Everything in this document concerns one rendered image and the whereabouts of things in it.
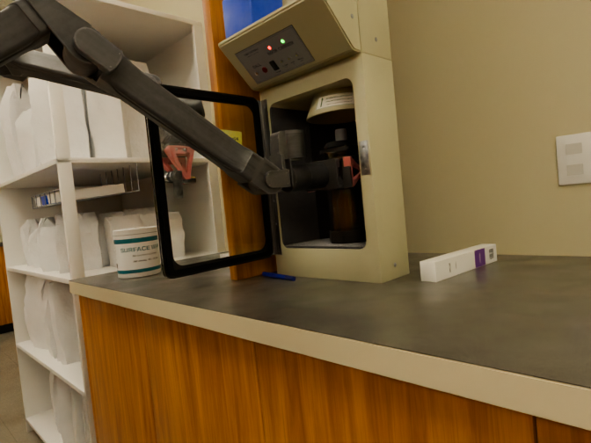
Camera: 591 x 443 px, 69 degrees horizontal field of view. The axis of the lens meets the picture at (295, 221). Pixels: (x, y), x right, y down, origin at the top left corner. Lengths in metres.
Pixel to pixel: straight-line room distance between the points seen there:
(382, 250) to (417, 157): 0.49
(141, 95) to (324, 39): 0.38
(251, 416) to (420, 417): 0.36
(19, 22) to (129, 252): 0.78
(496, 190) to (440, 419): 0.76
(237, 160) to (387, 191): 0.32
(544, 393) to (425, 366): 0.12
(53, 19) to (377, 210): 0.64
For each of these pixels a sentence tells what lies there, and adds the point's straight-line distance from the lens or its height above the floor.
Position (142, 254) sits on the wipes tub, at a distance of 1.38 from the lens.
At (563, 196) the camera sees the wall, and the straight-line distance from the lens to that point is 1.19.
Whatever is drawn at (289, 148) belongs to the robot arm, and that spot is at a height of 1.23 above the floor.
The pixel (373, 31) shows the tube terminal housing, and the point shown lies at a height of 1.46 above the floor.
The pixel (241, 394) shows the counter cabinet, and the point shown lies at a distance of 0.87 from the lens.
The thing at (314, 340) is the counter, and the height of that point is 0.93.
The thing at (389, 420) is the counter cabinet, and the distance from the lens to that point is 0.64.
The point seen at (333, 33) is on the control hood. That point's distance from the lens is 0.91.
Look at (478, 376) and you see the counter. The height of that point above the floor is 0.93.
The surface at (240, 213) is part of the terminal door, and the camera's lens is 1.02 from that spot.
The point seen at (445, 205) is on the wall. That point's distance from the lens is 1.29.
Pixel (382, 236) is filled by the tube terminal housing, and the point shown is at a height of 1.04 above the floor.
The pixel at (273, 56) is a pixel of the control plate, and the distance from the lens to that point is 1.01.
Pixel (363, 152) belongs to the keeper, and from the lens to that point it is 0.90.
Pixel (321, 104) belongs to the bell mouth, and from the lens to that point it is 1.01.
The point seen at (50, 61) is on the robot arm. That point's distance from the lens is 1.22.
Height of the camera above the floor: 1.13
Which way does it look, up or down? 3 degrees down
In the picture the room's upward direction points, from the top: 5 degrees counter-clockwise
